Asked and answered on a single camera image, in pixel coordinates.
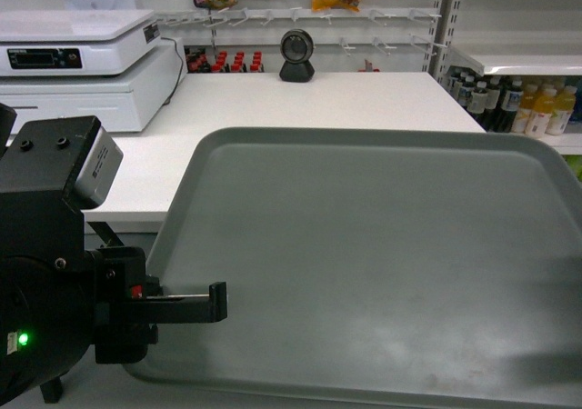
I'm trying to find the white peg hook rail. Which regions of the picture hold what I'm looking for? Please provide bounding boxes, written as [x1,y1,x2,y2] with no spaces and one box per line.
[156,7,447,56]

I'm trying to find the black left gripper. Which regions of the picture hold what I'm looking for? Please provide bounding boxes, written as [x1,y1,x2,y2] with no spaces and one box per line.
[90,246,226,364]

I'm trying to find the yellow drink bottle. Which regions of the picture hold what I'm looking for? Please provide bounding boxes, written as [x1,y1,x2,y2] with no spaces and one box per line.
[524,87,557,138]
[545,85,577,135]

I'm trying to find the dark soy bottle front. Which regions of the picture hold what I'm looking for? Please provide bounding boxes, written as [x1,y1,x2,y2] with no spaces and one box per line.
[467,81,488,123]

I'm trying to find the red capped cola bottles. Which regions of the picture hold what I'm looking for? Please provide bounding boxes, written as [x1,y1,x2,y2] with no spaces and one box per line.
[185,46,265,74]

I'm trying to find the grey rectangular serving tray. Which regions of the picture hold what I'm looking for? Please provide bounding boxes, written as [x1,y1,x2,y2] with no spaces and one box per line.
[127,128,581,408]

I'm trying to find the white side store shelf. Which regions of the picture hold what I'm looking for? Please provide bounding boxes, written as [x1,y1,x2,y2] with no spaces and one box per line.
[431,0,582,155]

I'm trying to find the yellow drink bottle front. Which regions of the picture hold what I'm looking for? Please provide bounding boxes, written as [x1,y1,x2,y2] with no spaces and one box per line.
[524,87,557,138]

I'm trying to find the black barcode scanner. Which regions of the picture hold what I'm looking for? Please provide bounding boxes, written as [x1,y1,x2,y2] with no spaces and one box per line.
[279,29,315,83]

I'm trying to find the white electronic scale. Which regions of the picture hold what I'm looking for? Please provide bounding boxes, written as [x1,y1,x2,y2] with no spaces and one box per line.
[1,9,161,77]

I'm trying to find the white cash drawer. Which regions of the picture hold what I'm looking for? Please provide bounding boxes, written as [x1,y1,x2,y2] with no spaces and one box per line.
[1,37,187,135]

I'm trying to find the yellow drink bottle right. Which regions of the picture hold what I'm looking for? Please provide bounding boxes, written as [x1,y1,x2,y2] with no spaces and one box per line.
[545,85,577,135]

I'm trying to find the dark soy bottle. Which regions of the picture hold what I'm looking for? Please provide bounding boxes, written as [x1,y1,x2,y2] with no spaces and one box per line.
[467,81,488,123]
[481,76,516,133]

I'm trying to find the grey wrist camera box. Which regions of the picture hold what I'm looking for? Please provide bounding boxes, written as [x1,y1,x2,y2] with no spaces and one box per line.
[74,127,124,209]

